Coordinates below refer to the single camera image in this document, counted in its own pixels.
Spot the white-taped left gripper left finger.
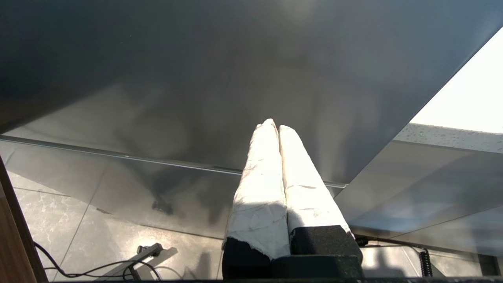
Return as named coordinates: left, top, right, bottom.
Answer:
left=222, top=119, right=291, bottom=280

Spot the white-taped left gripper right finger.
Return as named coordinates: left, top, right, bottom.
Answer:
left=279, top=125, right=363, bottom=261

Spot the grey under-counter cabinet front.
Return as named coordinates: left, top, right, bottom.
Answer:
left=334, top=140, right=503, bottom=258

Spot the grey metal stand foot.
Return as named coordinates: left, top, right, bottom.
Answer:
left=104, top=243, right=163, bottom=280

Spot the steel lower appliance panel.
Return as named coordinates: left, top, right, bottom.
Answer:
left=0, top=140, right=344, bottom=240

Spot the stainless steel appliance door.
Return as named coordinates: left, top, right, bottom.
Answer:
left=0, top=0, right=503, bottom=185

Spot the brown wooden panel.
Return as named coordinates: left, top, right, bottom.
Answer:
left=0, top=153, right=48, bottom=283

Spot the black cable with plug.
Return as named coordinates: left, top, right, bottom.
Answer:
left=356, top=236, right=429, bottom=252

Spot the black coiled cable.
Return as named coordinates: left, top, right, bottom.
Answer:
left=419, top=250, right=433, bottom=277

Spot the thin black floor cable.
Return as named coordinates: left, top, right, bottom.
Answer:
left=33, top=241, right=162, bottom=281

